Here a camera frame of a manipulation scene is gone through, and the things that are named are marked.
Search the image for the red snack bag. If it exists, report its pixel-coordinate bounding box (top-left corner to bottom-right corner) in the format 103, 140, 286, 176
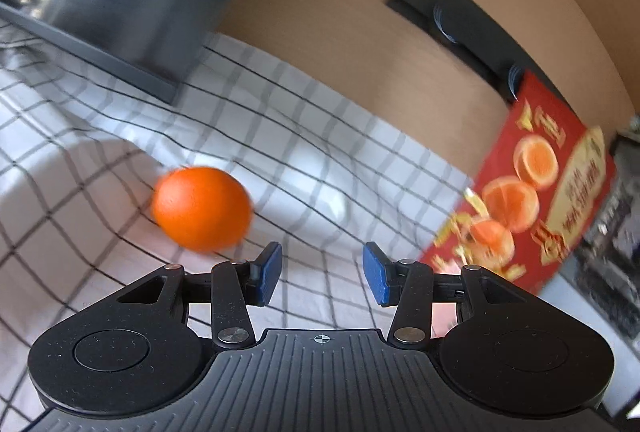
417, 70, 621, 295

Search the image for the white black grid tablecloth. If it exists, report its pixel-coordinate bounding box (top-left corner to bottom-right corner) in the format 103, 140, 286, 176
0, 20, 471, 432

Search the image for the glass panel computer case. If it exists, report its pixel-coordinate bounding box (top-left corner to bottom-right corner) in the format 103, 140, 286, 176
575, 115, 640, 418

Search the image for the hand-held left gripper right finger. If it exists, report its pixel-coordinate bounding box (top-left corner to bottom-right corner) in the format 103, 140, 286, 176
362, 241, 533, 348

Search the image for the large orange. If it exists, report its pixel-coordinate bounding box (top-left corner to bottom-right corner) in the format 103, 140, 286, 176
151, 166, 253, 254

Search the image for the black wall socket panel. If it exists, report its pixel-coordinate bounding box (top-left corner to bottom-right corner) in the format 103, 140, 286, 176
385, 0, 531, 106

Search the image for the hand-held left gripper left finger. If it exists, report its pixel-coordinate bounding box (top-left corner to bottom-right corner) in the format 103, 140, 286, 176
115, 241, 283, 348

